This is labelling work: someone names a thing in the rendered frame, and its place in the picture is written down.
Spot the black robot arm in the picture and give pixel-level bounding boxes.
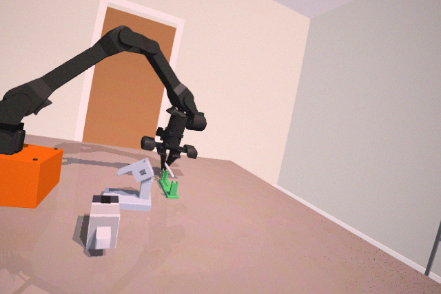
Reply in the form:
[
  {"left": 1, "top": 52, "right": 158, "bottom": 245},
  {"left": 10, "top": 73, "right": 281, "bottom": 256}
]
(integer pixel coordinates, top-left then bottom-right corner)
[{"left": 0, "top": 25, "right": 207, "bottom": 155}]

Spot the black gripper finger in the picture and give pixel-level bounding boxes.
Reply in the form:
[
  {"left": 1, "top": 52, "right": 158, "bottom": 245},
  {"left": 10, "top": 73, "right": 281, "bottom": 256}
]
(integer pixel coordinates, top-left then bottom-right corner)
[
  {"left": 156, "top": 148, "right": 167, "bottom": 170},
  {"left": 164, "top": 151, "right": 181, "bottom": 170}
]

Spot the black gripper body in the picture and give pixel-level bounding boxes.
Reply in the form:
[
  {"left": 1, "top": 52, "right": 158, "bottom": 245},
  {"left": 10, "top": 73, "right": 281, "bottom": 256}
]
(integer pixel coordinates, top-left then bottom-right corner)
[{"left": 141, "top": 126, "right": 198, "bottom": 159}]

